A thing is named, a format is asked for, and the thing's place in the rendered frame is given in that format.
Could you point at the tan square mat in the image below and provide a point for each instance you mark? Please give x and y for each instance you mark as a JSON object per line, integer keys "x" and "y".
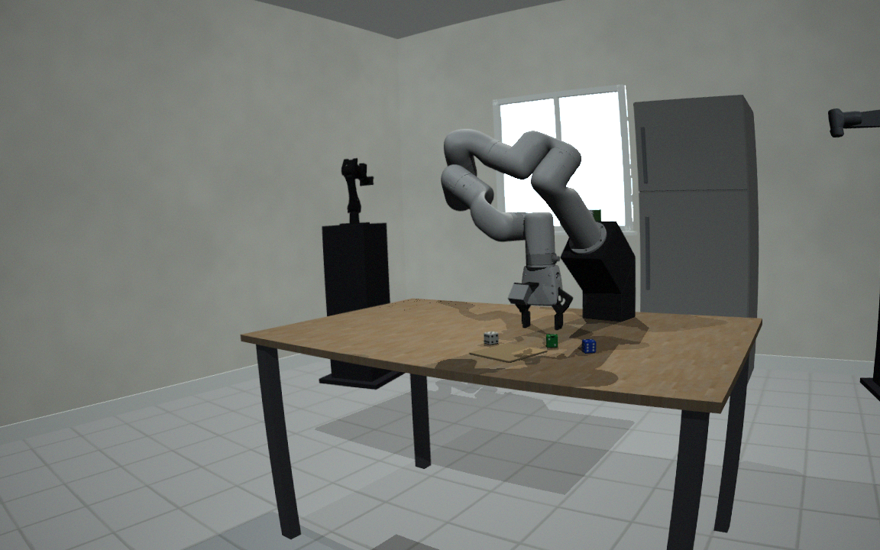
{"x": 508, "y": 352}

